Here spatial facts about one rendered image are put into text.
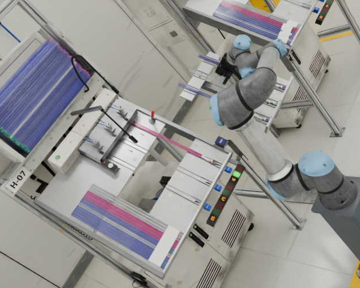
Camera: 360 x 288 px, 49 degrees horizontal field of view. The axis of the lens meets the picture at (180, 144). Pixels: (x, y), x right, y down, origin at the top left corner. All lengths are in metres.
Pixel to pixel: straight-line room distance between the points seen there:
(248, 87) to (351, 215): 0.65
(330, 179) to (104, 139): 1.07
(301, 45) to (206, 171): 1.48
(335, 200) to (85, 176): 1.15
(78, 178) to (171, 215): 0.50
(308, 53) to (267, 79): 1.76
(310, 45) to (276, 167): 1.76
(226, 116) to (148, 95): 2.69
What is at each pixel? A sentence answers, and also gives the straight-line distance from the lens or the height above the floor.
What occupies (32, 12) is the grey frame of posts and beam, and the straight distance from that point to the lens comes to 2.12.
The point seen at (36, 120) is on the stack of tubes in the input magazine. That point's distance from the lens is 1.96.
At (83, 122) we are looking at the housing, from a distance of 2.05.
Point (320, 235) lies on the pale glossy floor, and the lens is 2.38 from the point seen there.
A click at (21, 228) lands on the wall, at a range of 3.55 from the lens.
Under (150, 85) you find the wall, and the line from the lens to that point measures 4.09.
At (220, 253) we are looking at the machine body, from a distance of 2.44.
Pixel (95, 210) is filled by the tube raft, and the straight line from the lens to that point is 1.91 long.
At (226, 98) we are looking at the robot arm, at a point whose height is 1.18.
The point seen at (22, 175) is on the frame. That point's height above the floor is 1.34.
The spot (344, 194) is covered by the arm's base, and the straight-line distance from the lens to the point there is 1.65.
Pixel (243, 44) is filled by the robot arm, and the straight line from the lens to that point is 1.80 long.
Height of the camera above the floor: 1.81
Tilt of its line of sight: 27 degrees down
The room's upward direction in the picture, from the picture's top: 45 degrees counter-clockwise
